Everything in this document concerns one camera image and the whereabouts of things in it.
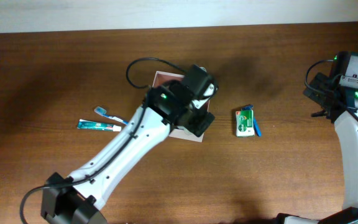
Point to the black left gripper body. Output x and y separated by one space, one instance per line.
198 121

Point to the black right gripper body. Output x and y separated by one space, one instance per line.
319 84

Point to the white cardboard box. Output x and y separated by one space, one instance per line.
179 133

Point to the blue white toothbrush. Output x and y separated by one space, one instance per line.
102 112

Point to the green white toothpaste tube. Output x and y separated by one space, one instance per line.
92 125

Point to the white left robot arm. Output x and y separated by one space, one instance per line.
80 197

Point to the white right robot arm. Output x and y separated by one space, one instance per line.
337 95

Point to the green white soap box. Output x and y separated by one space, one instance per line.
245 123

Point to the blue razor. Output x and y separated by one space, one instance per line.
256 126

